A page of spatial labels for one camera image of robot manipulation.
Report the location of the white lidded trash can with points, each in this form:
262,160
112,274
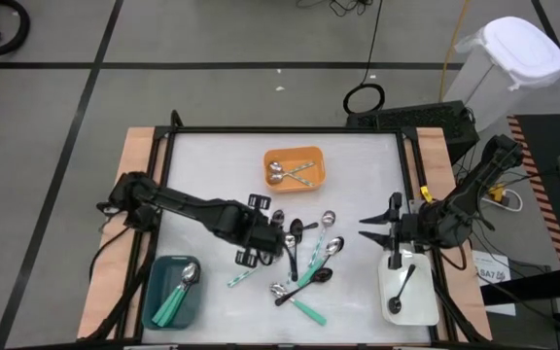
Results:
518,53

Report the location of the silver metal bracket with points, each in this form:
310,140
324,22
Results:
413,202
105,209

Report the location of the black metal beam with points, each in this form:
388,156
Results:
528,291

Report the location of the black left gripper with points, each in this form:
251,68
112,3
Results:
260,233

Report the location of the white paper label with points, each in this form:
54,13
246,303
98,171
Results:
491,265

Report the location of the black table frame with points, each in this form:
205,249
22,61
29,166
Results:
285,130

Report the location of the yellow plug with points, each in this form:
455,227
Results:
499,192

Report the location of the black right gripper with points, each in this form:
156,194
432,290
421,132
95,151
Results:
413,229

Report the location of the teal plastic bin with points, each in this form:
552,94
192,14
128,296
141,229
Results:
163,277

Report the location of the orange plastic bin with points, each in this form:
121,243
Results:
304,155

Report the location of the white plastic bin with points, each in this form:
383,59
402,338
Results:
421,296

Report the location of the black hazard striped mat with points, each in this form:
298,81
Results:
547,141

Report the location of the yellow tape tag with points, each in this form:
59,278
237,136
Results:
426,193

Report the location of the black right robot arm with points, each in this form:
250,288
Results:
479,180

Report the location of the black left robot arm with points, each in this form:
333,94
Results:
187,206

